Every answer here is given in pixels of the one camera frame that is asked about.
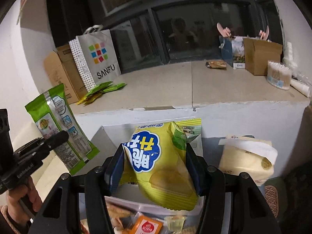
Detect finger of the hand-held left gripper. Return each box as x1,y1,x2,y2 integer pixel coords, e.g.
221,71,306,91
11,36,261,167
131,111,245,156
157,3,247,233
36,130,70,152

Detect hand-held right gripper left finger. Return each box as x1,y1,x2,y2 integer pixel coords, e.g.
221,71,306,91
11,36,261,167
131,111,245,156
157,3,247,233
29,143,125,234

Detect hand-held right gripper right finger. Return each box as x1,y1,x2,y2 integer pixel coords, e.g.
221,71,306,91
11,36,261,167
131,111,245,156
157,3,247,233
186,143,287,234

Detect green snack packet white label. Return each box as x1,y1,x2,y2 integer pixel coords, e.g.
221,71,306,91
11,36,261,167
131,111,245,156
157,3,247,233
24,83,100,176

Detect white cardboard box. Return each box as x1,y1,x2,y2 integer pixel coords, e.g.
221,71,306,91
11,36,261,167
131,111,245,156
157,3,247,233
91,116,205,234

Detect yellow chip packet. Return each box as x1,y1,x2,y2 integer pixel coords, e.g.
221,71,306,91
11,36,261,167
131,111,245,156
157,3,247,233
119,121,198,211

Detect person's left forearm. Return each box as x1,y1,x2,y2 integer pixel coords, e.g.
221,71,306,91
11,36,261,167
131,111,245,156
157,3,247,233
0,205,33,234

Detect person's left hand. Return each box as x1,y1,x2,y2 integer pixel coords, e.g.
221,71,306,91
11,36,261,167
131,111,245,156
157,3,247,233
6,177,43,212

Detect brown bread packet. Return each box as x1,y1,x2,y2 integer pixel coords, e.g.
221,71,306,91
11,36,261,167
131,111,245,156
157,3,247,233
105,200,133,227

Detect green striped snack packet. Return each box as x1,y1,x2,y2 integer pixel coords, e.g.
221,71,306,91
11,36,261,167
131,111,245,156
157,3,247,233
175,118,203,148

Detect yellow tissue pack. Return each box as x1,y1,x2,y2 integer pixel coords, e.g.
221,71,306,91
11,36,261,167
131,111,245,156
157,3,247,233
218,134,278,186

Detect clear jelly cup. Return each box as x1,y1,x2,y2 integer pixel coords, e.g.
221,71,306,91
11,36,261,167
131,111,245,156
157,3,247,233
164,215,187,232

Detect orange snack packet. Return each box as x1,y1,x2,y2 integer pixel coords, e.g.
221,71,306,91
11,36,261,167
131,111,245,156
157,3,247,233
130,213,164,234

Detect large brown cardboard box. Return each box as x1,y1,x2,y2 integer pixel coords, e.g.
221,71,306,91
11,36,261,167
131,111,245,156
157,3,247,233
44,44,86,105

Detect pile of green sachets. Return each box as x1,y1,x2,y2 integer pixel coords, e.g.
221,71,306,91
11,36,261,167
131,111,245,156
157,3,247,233
77,81,127,106

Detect green object brown mesh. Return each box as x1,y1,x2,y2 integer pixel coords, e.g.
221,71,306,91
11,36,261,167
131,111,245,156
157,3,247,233
264,177,288,220

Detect white paper shopping bag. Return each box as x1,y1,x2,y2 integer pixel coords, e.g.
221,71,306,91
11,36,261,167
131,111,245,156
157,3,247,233
69,25,121,92

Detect brown biscuit packet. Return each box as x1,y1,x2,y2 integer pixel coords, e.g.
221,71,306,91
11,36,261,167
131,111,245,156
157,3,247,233
206,60,227,70

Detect dark blue gift box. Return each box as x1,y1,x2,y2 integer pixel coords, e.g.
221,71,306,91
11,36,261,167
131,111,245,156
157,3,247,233
219,35,234,67

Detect landscape print box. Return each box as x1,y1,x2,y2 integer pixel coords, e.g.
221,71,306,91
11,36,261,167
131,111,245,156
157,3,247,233
231,39,246,69

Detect cotton swab container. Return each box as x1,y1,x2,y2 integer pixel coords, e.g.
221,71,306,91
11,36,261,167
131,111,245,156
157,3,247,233
266,60,293,90

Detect small brown cardboard box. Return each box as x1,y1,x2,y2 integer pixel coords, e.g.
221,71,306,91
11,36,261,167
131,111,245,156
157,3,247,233
242,38,283,76

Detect stack of white cups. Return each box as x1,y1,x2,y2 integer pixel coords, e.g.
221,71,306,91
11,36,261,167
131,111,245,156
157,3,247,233
290,78,310,96

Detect pink plastic clip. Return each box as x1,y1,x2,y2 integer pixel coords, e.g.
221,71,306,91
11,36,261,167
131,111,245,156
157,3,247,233
217,22,231,37
258,26,270,41

